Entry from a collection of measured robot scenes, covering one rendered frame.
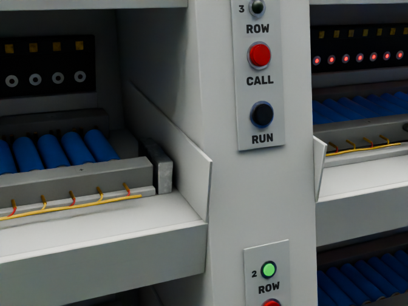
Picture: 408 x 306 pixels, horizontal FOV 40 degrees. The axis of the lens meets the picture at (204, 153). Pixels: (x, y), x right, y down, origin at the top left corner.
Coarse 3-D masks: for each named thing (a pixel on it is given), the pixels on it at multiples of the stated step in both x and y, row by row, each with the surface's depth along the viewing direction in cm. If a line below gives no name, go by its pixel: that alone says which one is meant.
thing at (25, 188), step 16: (112, 160) 44; (128, 160) 44; (144, 160) 44; (0, 176) 40; (16, 176) 40; (32, 176) 40; (48, 176) 41; (64, 176) 41; (80, 176) 41; (96, 176) 42; (112, 176) 42; (128, 176) 43; (144, 176) 43; (0, 192) 39; (16, 192) 40; (32, 192) 40; (48, 192) 41; (64, 192) 41; (80, 192) 42; (96, 192) 42; (128, 192) 42; (0, 208) 40; (16, 208) 39; (64, 208) 40
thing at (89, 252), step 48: (48, 96) 52; (96, 96) 54; (144, 96) 50; (144, 144) 46; (192, 144) 41; (192, 192) 42; (0, 240) 37; (48, 240) 37; (96, 240) 38; (144, 240) 39; (192, 240) 41; (0, 288) 36; (48, 288) 37; (96, 288) 39
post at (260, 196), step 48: (192, 0) 38; (288, 0) 41; (144, 48) 49; (192, 48) 40; (288, 48) 42; (192, 96) 41; (288, 96) 42; (288, 144) 43; (240, 192) 42; (288, 192) 43; (240, 240) 42; (192, 288) 45; (240, 288) 43
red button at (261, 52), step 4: (260, 44) 40; (252, 48) 40; (256, 48) 40; (260, 48) 40; (264, 48) 40; (252, 52) 40; (256, 52) 40; (260, 52) 40; (264, 52) 40; (268, 52) 40; (252, 56) 40; (256, 56) 40; (260, 56) 40; (264, 56) 40; (268, 56) 40; (252, 60) 40; (256, 60) 40; (260, 60) 40; (264, 60) 40; (268, 60) 41; (256, 64) 40; (260, 64) 40; (264, 64) 40
